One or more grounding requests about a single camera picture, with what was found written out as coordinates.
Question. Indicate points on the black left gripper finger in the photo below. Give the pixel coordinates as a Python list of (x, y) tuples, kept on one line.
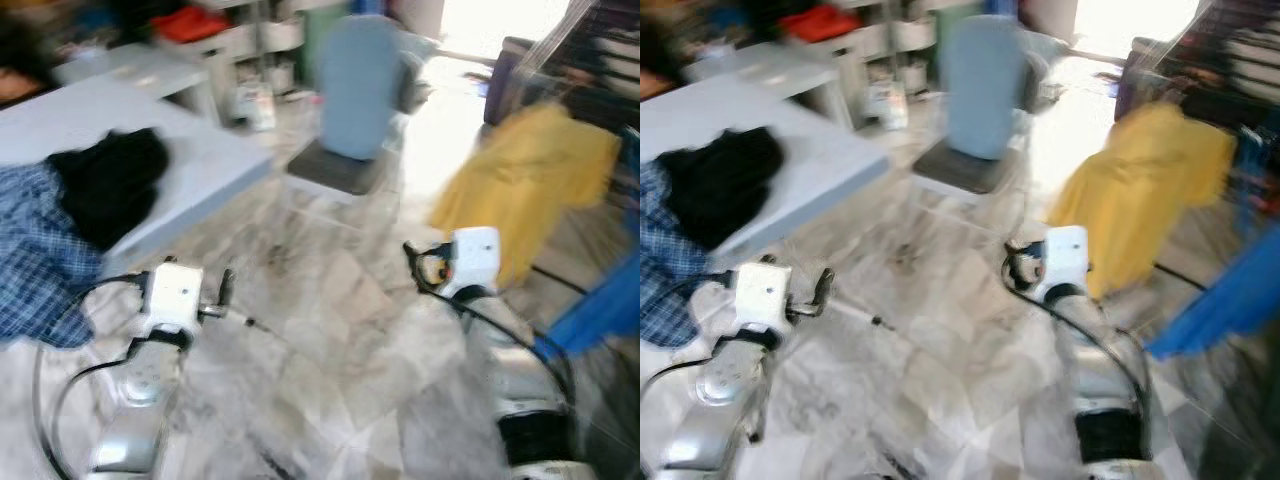
[(824, 285), (226, 285)]

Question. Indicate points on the blue plaid shirt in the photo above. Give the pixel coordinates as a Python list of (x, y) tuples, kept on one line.
[(670, 260), (40, 260)]

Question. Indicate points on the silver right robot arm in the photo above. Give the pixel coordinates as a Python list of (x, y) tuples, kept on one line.
[(1100, 380), (520, 390)]

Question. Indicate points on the grey folding chair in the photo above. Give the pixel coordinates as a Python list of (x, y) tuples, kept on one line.
[(960, 170), (335, 170)]

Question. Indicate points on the white folding table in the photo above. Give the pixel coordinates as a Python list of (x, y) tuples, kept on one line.
[(820, 150), (200, 150)]

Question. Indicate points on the yellow shirt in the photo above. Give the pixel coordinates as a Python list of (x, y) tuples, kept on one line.
[(1140, 180), (520, 180)]

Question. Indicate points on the black garment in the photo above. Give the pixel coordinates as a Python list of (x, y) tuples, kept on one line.
[(110, 185), (720, 185)]

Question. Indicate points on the white printed plastic bag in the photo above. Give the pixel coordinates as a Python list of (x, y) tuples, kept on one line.
[(255, 105), (887, 105)]

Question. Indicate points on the bright blue garment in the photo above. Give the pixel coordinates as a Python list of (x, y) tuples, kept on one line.
[(600, 310), (1220, 300)]

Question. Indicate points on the purple cream sofa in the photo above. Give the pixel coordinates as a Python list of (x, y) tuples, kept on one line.
[(1135, 85), (505, 85)]

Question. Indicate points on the white plastic storage box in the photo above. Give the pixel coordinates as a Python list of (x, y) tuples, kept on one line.
[(835, 72), (205, 70)]

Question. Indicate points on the small white side table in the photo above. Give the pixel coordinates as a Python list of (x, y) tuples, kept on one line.
[(770, 68), (140, 68)]

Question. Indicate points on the metal shelf with white bins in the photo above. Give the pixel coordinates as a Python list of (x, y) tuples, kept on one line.
[(900, 40), (270, 40)]

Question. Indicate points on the red folded cloth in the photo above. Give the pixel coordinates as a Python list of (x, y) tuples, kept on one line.
[(820, 24), (190, 24)]

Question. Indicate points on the black metal rack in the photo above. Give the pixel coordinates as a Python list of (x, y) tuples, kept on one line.
[(1230, 70), (600, 70)]

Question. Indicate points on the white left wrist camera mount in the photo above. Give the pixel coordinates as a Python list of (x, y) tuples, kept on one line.
[(765, 295), (172, 300)]

